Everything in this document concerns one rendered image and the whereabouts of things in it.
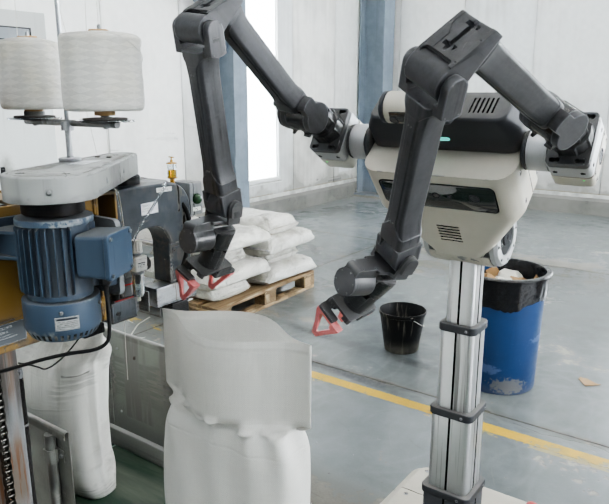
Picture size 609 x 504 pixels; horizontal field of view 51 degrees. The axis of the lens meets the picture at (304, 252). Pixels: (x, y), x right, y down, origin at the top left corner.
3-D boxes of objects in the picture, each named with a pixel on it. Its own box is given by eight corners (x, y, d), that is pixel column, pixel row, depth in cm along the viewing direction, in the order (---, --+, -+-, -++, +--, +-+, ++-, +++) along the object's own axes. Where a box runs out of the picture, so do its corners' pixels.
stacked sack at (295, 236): (319, 243, 530) (319, 226, 526) (266, 260, 477) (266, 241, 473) (277, 236, 555) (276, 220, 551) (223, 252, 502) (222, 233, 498)
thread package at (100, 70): (162, 115, 138) (157, 30, 133) (96, 117, 124) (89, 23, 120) (112, 113, 147) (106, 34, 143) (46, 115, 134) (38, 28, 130)
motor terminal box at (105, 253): (136, 280, 134) (133, 225, 131) (113, 295, 124) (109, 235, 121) (99, 278, 135) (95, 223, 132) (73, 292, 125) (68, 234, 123)
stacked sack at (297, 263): (319, 271, 536) (319, 253, 532) (269, 291, 483) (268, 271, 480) (279, 264, 560) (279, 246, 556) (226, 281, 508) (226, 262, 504)
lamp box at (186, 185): (202, 213, 180) (201, 181, 178) (191, 216, 176) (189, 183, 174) (183, 210, 184) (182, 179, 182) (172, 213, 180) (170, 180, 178)
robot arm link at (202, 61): (225, 17, 124) (189, 13, 130) (203, 23, 120) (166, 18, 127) (250, 216, 146) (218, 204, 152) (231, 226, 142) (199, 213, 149)
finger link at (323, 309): (297, 324, 134) (323, 300, 129) (318, 313, 140) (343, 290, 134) (316, 350, 133) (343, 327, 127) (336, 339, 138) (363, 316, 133)
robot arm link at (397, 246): (475, 74, 94) (428, 42, 100) (445, 84, 92) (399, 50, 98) (423, 273, 125) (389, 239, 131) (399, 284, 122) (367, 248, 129)
